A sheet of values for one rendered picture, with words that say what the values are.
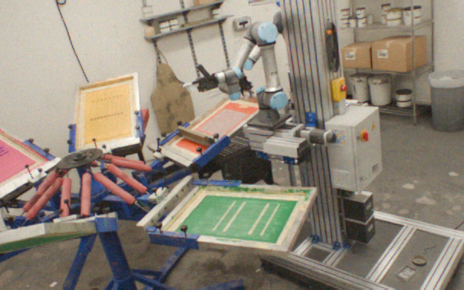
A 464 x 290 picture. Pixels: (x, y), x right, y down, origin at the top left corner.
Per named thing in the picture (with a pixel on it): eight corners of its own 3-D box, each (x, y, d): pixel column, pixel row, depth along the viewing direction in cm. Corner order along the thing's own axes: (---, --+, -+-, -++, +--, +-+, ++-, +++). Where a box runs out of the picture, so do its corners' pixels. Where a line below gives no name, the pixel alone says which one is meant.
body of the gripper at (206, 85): (201, 93, 235) (220, 87, 239) (197, 78, 233) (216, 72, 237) (197, 92, 242) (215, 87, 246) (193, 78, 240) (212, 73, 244)
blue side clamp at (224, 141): (227, 141, 299) (223, 133, 295) (231, 143, 295) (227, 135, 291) (196, 166, 288) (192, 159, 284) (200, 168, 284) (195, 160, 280)
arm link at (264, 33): (278, 103, 271) (265, 19, 251) (291, 107, 258) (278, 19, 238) (263, 108, 268) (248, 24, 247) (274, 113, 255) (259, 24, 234)
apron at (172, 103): (195, 122, 541) (176, 42, 502) (198, 123, 535) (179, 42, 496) (159, 136, 516) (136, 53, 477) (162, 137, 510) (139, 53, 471)
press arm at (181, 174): (241, 149, 343) (239, 142, 341) (245, 150, 339) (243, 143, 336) (100, 214, 284) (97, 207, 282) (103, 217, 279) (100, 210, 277)
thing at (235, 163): (267, 174, 343) (261, 139, 331) (274, 176, 336) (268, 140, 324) (222, 197, 321) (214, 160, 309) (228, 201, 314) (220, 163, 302)
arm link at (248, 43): (248, 18, 258) (212, 87, 261) (255, 18, 248) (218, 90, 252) (261, 27, 264) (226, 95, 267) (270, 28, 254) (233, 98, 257)
